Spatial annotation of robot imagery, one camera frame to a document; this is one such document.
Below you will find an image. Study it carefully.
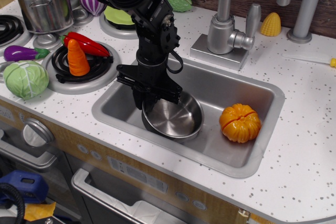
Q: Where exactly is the silver dishwasher door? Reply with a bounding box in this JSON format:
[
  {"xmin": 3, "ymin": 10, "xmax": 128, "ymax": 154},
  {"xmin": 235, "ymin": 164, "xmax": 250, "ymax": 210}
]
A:
[{"xmin": 71, "ymin": 168, "xmax": 204, "ymax": 223}]

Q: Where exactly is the black braided cable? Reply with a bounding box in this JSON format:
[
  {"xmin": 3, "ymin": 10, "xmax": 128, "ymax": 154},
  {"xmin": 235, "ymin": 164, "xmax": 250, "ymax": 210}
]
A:
[{"xmin": 0, "ymin": 183, "xmax": 26, "ymax": 222}]

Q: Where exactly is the silver oven knob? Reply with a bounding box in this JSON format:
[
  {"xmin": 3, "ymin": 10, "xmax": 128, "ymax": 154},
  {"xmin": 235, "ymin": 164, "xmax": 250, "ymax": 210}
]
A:
[{"xmin": 22, "ymin": 118, "xmax": 55, "ymax": 147}]

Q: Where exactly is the grey vertical pole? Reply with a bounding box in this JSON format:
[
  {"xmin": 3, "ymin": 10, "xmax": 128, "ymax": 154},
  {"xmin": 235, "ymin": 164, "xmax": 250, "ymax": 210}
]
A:
[{"xmin": 287, "ymin": 0, "xmax": 319, "ymax": 44}]

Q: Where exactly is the green toy cabbage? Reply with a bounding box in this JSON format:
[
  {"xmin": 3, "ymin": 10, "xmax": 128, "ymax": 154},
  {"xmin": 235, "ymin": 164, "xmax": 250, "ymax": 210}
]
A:
[{"xmin": 3, "ymin": 60, "xmax": 49, "ymax": 100}]

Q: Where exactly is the grey stove knob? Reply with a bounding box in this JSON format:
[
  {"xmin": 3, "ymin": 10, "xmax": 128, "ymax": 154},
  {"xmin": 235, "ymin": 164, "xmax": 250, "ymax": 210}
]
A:
[
  {"xmin": 72, "ymin": 8, "xmax": 93, "ymax": 26},
  {"xmin": 33, "ymin": 33, "xmax": 61, "ymax": 51}
]

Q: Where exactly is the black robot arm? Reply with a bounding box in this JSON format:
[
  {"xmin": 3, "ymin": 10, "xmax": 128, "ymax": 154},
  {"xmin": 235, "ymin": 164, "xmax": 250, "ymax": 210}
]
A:
[{"xmin": 99, "ymin": 0, "xmax": 183, "ymax": 110}]

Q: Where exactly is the front left stove burner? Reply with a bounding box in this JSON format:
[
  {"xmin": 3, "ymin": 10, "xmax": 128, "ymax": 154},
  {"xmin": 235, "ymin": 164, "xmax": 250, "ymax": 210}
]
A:
[{"xmin": 1, "ymin": 15, "xmax": 33, "ymax": 56}]

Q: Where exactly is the yellow cloth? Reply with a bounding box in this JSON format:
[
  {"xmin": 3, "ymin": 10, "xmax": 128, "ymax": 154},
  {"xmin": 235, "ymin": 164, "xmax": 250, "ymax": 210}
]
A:
[{"xmin": 24, "ymin": 202, "xmax": 56, "ymax": 221}]

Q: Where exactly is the silver oven door handle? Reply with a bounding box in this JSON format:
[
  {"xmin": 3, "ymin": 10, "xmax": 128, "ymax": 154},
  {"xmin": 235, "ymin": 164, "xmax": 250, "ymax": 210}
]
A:
[{"xmin": 1, "ymin": 130, "xmax": 58, "ymax": 170}]

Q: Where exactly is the orange toy carrot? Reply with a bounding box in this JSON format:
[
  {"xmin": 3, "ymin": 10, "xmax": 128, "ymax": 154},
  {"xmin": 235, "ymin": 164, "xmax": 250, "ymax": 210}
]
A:
[{"xmin": 67, "ymin": 39, "xmax": 90, "ymax": 77}]

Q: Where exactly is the purple toy eggplant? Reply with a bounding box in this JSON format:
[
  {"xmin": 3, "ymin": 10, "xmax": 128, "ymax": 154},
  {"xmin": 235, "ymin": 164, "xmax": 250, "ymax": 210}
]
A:
[{"xmin": 4, "ymin": 45, "xmax": 50, "ymax": 61}]

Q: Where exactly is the back right stove burner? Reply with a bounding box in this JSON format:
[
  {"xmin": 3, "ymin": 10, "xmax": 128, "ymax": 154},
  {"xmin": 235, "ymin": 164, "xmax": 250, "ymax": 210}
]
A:
[{"xmin": 99, "ymin": 14, "xmax": 138, "ymax": 40}]

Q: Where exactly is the stove burner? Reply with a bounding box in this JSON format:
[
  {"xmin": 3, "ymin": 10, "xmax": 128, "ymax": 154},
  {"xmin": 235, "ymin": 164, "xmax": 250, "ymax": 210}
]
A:
[
  {"xmin": 1, "ymin": 15, "xmax": 33, "ymax": 56},
  {"xmin": 99, "ymin": 14, "xmax": 138, "ymax": 40},
  {"xmin": 42, "ymin": 41, "xmax": 121, "ymax": 95}
]

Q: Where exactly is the purple striped toy onion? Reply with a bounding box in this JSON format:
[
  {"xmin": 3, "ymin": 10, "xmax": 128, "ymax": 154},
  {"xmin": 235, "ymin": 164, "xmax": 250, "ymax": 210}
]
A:
[{"xmin": 80, "ymin": 0, "xmax": 107, "ymax": 17}]

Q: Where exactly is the steel cooking pot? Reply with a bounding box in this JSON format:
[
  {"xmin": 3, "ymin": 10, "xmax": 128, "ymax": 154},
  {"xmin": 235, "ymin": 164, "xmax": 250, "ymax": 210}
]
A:
[{"xmin": 18, "ymin": 0, "xmax": 74, "ymax": 34}]

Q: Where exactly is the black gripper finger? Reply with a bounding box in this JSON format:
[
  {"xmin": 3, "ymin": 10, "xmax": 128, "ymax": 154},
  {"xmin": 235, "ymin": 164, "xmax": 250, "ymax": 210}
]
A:
[
  {"xmin": 132, "ymin": 87, "xmax": 145, "ymax": 109},
  {"xmin": 143, "ymin": 94, "xmax": 160, "ymax": 113}
]

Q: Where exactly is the green toy plate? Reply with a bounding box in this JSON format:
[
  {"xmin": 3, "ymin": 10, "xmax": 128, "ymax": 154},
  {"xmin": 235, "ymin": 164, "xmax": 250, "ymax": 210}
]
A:
[{"xmin": 104, "ymin": 6, "xmax": 134, "ymax": 25}]

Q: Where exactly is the orange toy pumpkin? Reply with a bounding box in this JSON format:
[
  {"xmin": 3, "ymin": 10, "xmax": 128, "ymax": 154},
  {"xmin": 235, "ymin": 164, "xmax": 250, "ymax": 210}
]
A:
[{"xmin": 219, "ymin": 103, "xmax": 261, "ymax": 143}]

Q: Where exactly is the red toy chili pepper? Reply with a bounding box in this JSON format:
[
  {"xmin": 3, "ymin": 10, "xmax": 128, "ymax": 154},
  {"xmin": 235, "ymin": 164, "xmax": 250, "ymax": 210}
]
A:
[{"xmin": 60, "ymin": 31, "xmax": 110, "ymax": 57}]

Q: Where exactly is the yellow toy corn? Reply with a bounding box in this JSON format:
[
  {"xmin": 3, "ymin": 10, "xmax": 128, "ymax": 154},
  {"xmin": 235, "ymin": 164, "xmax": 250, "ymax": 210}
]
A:
[{"xmin": 260, "ymin": 12, "xmax": 281, "ymax": 37}]

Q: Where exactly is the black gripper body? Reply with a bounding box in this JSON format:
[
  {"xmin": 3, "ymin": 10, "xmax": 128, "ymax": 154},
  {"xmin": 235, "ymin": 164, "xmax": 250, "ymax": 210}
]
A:
[{"xmin": 117, "ymin": 61, "xmax": 183, "ymax": 104}]

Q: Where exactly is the small steel pan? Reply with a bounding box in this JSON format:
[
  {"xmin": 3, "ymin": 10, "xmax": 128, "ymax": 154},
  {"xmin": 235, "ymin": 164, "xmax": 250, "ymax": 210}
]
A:
[{"xmin": 142, "ymin": 91, "xmax": 204, "ymax": 141}]

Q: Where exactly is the grey toy sink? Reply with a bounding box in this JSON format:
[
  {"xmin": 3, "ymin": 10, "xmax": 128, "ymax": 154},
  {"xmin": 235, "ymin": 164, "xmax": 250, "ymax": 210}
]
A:
[{"xmin": 92, "ymin": 60, "xmax": 285, "ymax": 178}]

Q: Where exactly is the silver toy faucet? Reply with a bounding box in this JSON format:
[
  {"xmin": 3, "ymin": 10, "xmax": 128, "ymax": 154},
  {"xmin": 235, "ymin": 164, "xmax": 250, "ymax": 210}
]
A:
[{"xmin": 190, "ymin": 0, "xmax": 296, "ymax": 72}]

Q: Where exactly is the front right stove burner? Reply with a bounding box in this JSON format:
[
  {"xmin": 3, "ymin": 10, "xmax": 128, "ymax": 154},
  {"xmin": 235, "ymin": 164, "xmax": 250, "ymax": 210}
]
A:
[{"xmin": 42, "ymin": 41, "xmax": 121, "ymax": 95}]

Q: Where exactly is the toy knife yellow handle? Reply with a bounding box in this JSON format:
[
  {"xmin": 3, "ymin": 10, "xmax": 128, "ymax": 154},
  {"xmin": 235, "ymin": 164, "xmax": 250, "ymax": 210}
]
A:
[{"xmin": 281, "ymin": 52, "xmax": 335, "ymax": 68}]

